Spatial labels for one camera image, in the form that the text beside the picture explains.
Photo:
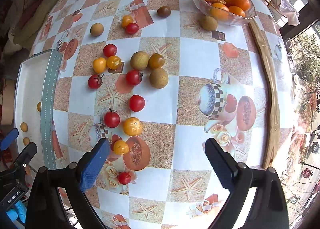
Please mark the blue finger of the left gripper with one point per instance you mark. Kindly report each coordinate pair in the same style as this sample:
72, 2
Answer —
9, 138
26, 155

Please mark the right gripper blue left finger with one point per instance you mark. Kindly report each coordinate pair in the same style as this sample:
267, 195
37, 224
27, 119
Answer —
91, 163

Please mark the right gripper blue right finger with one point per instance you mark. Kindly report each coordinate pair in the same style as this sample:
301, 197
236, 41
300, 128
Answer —
222, 163

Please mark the brown round longan fruit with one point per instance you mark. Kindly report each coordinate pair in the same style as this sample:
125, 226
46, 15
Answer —
158, 78

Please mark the blue gloved hand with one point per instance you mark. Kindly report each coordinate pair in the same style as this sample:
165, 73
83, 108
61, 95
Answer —
18, 211

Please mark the tan longan in tray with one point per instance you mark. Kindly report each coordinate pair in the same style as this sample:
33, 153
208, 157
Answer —
24, 127
26, 141

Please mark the small red tomato bottom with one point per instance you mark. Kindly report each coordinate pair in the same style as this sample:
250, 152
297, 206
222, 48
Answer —
124, 178

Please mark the small yellow tomato near finger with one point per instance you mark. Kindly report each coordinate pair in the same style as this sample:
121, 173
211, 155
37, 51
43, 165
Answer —
120, 147

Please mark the yellow fruit in tray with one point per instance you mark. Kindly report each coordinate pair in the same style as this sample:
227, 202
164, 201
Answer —
38, 106

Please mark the red tomato with green stem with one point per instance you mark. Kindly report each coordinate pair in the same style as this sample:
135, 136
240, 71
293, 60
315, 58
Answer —
111, 118

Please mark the large yellow tomato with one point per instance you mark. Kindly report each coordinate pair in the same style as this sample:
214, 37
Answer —
132, 126

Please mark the white tray with grey rim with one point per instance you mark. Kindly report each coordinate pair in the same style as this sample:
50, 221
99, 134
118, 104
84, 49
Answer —
36, 82

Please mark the long wooden back scratcher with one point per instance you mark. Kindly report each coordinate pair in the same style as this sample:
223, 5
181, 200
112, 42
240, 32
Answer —
273, 112

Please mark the red tomato with stem centre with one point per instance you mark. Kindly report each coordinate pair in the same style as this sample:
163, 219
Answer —
134, 77

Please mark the yellow tomato left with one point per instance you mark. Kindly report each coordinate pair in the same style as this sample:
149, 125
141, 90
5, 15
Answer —
99, 65

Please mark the yellow tomato right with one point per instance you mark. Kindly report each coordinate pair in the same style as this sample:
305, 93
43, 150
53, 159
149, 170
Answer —
113, 62

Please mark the checkered patterned tablecloth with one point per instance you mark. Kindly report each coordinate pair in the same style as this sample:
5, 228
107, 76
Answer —
216, 88

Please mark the brown longan centre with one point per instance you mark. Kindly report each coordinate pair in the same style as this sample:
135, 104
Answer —
139, 60

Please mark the amber tomato centre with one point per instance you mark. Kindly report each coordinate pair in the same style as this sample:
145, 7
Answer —
156, 61

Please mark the red tomato upper middle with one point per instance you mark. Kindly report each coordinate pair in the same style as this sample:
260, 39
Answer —
110, 50

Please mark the green sofa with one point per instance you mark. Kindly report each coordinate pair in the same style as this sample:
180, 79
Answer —
31, 21

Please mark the brown longan upper left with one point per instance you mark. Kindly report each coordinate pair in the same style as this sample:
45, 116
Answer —
96, 29

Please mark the brown longan beside bowl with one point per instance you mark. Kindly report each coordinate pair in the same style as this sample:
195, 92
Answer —
208, 23

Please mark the red tomato top pair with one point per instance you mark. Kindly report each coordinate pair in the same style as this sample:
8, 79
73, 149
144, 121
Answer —
132, 28

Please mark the orange mandarin front left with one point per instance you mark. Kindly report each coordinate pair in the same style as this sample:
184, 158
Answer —
219, 11

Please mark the orange mandarin front right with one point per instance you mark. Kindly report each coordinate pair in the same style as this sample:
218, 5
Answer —
237, 11

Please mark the orange tomato top pair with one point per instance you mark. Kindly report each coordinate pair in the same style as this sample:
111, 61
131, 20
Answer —
127, 19

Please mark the glass fruit bowl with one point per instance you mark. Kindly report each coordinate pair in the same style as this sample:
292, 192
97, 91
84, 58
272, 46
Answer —
229, 12

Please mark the dark brown tomato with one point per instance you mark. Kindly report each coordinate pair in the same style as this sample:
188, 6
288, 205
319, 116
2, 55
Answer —
164, 12

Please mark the orange mandarin back right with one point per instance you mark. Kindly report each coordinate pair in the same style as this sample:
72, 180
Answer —
243, 4

